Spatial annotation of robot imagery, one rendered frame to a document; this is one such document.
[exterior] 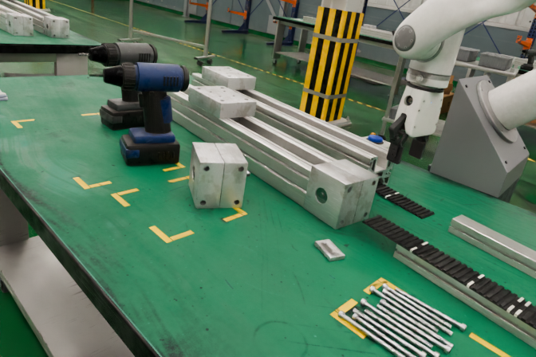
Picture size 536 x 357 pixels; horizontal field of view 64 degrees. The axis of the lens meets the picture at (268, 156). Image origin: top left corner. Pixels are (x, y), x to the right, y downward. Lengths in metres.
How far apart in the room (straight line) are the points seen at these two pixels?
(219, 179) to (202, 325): 0.31
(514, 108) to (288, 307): 0.86
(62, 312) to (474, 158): 1.22
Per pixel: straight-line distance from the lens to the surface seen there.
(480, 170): 1.21
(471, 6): 0.82
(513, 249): 0.91
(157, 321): 0.58
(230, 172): 0.79
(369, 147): 1.07
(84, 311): 1.44
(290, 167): 0.89
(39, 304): 1.49
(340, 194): 0.79
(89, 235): 0.73
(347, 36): 4.19
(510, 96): 1.27
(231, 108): 1.07
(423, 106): 0.91
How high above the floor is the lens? 1.18
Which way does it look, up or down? 21 degrees down
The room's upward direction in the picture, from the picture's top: 9 degrees clockwise
